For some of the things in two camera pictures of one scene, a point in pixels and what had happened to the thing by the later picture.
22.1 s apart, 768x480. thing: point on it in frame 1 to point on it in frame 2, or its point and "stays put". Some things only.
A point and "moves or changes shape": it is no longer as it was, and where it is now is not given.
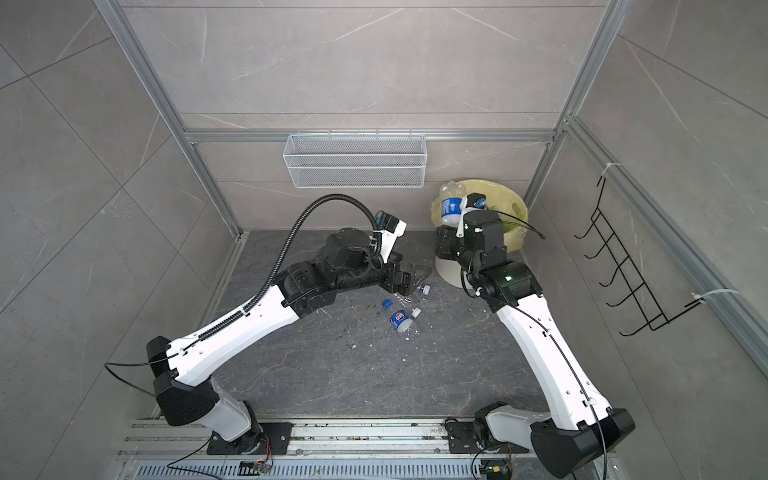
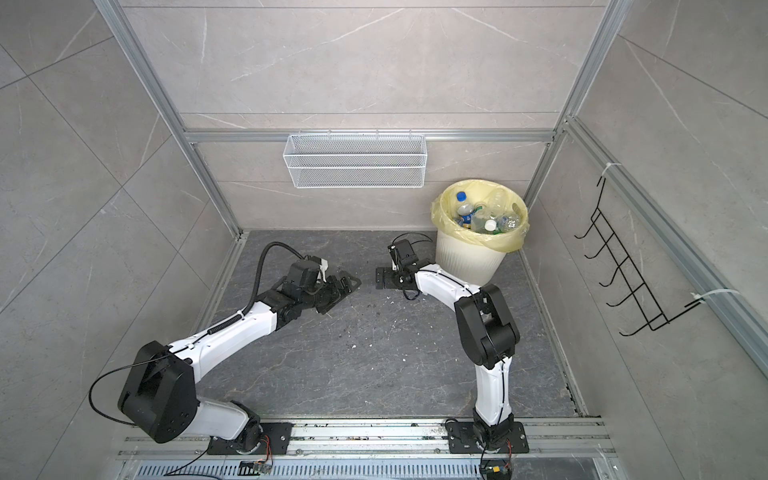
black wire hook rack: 641,294 stays put
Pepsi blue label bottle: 404,325 to 507,222
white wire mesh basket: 356,161 stays put
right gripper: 445,242 to 388,271
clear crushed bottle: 423,289 moves or changes shape
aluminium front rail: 325,450 stays put
